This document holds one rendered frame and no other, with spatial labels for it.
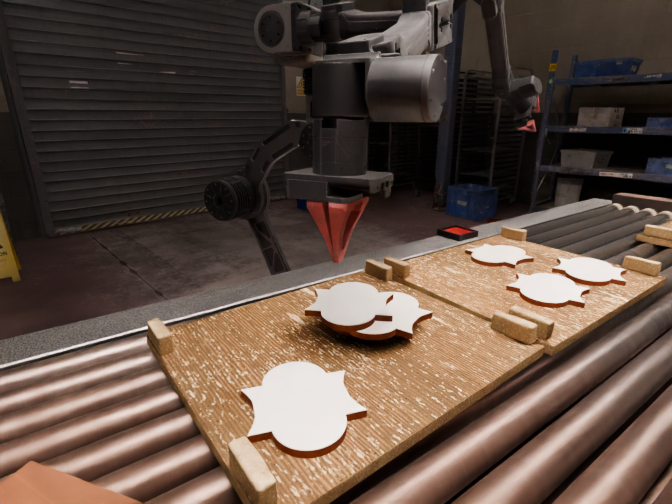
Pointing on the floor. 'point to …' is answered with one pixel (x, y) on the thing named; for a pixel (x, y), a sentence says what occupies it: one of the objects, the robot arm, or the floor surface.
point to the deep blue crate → (472, 201)
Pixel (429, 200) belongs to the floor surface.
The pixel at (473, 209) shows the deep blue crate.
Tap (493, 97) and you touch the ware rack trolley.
